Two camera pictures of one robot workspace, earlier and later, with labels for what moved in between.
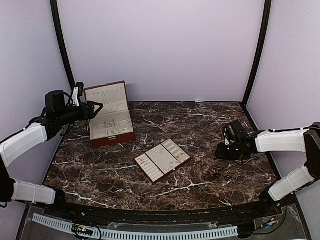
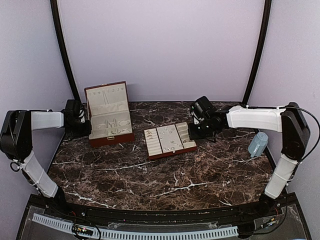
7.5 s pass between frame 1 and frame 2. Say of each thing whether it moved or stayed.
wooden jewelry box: stayed
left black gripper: moved
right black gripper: moved
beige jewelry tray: moved
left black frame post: stayed
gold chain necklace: stayed
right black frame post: stayed
